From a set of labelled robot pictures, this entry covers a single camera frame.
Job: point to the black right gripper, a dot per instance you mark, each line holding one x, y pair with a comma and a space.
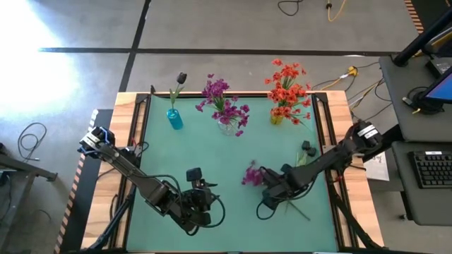
286, 187

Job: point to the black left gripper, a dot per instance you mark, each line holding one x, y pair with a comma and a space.
196, 208

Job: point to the clear vase with purple flowers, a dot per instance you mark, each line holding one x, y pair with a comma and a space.
229, 113

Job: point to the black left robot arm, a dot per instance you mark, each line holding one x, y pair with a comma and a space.
141, 180

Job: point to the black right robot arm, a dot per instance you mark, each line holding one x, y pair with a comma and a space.
335, 155

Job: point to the clear cut glass vase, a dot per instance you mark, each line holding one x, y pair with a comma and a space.
227, 127

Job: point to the yellow ribbed glass vase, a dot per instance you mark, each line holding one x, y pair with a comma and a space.
276, 120

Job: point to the blue textured glass vase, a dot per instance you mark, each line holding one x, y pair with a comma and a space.
175, 120

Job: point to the light wooden table board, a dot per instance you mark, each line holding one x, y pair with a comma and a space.
340, 113

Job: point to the white paper sheet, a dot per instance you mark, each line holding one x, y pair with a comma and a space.
378, 171

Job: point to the hazard-striped black mat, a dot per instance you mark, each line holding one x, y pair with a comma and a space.
83, 211

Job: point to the yellow power plug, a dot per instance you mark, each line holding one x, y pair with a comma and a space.
352, 70

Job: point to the grey side desk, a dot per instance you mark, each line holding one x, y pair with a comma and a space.
423, 204
399, 106

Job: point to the black keyboard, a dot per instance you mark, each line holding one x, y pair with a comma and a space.
431, 169

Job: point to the grey metal stand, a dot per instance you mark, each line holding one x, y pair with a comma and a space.
17, 166

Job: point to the computer monitor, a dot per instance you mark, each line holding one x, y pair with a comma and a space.
441, 88

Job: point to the black monitor pole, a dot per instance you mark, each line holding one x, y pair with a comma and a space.
420, 39

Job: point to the hazard-striped black ramp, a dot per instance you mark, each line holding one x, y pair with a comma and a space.
414, 16

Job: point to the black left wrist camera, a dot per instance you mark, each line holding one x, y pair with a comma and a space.
193, 174

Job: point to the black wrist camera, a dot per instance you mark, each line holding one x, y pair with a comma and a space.
193, 174
286, 168

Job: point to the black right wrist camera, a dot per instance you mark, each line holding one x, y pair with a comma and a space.
286, 168

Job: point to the black aluminium table frame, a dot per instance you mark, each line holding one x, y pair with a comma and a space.
319, 97

